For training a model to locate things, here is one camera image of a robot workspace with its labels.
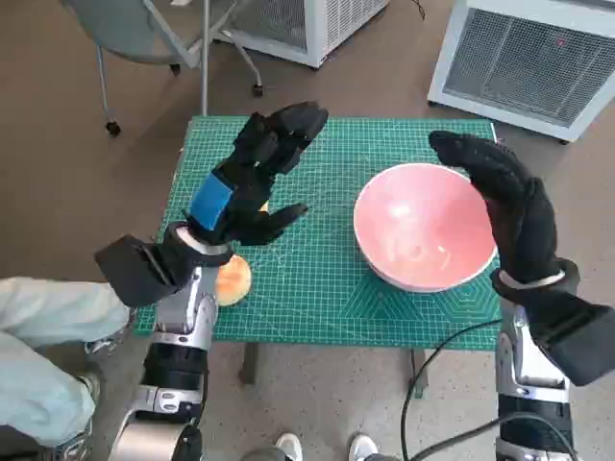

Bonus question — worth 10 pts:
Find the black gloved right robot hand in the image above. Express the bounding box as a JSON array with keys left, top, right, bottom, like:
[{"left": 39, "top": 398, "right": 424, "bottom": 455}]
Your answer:
[{"left": 429, "top": 130, "right": 559, "bottom": 285}]

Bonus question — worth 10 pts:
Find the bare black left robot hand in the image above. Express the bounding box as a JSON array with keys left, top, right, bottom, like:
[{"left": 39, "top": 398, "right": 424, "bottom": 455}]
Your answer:
[{"left": 184, "top": 100, "right": 331, "bottom": 247}]

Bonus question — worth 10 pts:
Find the pink bowl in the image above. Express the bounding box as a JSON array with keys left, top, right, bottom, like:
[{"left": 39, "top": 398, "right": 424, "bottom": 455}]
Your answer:
[{"left": 353, "top": 162, "right": 499, "bottom": 294}]

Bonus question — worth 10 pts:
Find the round toy bread bun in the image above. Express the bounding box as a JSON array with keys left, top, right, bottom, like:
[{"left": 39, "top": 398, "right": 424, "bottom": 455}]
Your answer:
[{"left": 213, "top": 255, "right": 253, "bottom": 307}]

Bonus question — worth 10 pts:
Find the green cutting mat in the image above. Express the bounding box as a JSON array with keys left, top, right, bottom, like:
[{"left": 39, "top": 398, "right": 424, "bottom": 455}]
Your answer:
[{"left": 132, "top": 114, "right": 505, "bottom": 352}]

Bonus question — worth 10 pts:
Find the thin grey metal pole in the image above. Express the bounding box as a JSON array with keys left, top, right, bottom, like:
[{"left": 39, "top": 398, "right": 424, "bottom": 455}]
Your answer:
[{"left": 199, "top": 0, "right": 212, "bottom": 117}]

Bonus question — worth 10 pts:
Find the large white mesh cabinet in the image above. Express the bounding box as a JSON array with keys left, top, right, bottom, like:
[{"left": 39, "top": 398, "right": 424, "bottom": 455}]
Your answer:
[{"left": 426, "top": 0, "right": 615, "bottom": 145}]

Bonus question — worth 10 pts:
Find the white cabinet with vent slats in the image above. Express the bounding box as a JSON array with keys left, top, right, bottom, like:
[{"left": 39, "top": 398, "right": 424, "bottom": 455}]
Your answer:
[{"left": 218, "top": 0, "right": 390, "bottom": 69}]

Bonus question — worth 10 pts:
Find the grey office chair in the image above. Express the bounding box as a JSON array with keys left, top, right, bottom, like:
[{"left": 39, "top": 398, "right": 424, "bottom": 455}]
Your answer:
[{"left": 57, "top": 0, "right": 265, "bottom": 138}]

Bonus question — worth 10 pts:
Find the dark table leg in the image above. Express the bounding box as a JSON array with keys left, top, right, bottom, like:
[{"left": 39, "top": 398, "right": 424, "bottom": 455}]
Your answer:
[
  {"left": 407, "top": 349, "right": 429, "bottom": 400},
  {"left": 239, "top": 343, "right": 259, "bottom": 385}
]

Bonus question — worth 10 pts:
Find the person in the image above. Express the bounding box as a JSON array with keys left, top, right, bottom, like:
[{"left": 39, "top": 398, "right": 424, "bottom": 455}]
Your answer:
[{"left": 0, "top": 276, "right": 138, "bottom": 461}]

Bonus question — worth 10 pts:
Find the white shoe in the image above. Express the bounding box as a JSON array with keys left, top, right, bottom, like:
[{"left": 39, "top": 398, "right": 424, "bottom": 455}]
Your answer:
[
  {"left": 276, "top": 432, "right": 303, "bottom": 461},
  {"left": 348, "top": 432, "right": 380, "bottom": 461}
]

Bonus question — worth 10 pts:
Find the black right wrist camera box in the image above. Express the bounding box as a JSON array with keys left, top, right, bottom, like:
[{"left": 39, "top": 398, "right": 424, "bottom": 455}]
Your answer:
[{"left": 528, "top": 287, "right": 615, "bottom": 388}]

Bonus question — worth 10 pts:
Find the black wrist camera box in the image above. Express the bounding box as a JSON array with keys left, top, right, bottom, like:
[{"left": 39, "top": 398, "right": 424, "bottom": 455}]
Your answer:
[
  {"left": 528, "top": 287, "right": 615, "bottom": 388},
  {"left": 94, "top": 233, "right": 193, "bottom": 308}
]

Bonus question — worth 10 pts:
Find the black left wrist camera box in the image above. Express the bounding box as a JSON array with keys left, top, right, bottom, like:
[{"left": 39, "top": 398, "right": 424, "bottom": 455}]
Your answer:
[{"left": 94, "top": 233, "right": 193, "bottom": 308}]

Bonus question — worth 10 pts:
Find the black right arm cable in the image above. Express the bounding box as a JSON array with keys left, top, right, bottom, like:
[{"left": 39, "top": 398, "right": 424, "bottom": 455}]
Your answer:
[
  {"left": 399, "top": 317, "right": 504, "bottom": 461},
  {"left": 497, "top": 413, "right": 580, "bottom": 461}
]

